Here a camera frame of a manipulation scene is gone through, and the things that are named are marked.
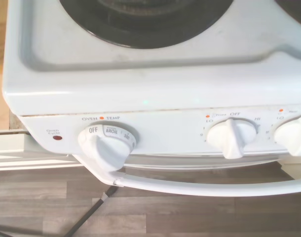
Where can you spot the red oven cycle light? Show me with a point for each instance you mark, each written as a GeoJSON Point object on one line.
{"type": "Point", "coordinates": [57, 138]}

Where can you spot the white burner knob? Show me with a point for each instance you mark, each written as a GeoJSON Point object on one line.
{"type": "Point", "coordinates": [292, 138]}
{"type": "Point", "coordinates": [230, 138]}

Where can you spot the white electric stove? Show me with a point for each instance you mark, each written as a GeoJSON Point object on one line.
{"type": "Point", "coordinates": [150, 81]}

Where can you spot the large black coil burner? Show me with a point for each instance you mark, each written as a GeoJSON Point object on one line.
{"type": "Point", "coordinates": [150, 22]}

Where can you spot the white front burner knob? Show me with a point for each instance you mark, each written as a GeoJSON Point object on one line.
{"type": "Point", "coordinates": [230, 138]}

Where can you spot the white rear burner knob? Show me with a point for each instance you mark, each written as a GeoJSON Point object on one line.
{"type": "Point", "coordinates": [292, 138]}

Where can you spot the white oven temperature knob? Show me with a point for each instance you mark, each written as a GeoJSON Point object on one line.
{"type": "Point", "coordinates": [104, 148]}

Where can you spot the small black coil burner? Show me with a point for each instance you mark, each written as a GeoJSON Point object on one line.
{"type": "Point", "coordinates": [294, 6]}

